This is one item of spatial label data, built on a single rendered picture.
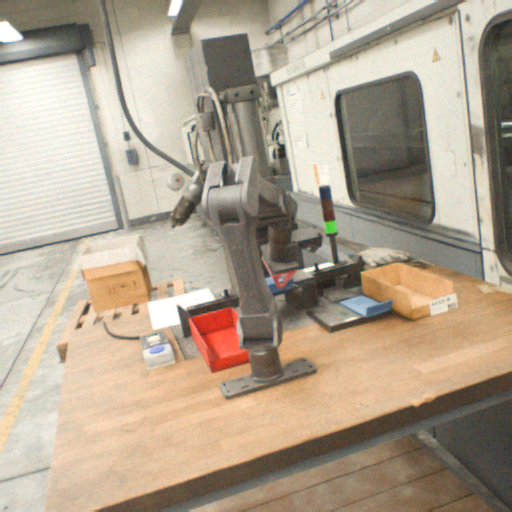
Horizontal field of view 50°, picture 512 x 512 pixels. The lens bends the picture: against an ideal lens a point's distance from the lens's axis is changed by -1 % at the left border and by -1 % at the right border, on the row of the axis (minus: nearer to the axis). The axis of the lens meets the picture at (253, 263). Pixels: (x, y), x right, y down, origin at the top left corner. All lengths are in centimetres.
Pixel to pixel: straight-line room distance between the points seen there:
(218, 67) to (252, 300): 69
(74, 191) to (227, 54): 923
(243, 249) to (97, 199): 963
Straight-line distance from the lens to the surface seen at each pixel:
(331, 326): 136
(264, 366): 114
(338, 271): 164
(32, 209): 1079
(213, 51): 154
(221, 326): 150
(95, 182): 1064
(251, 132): 146
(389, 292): 144
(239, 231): 105
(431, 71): 185
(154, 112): 1068
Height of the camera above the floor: 141
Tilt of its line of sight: 14 degrees down
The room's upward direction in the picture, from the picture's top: 11 degrees counter-clockwise
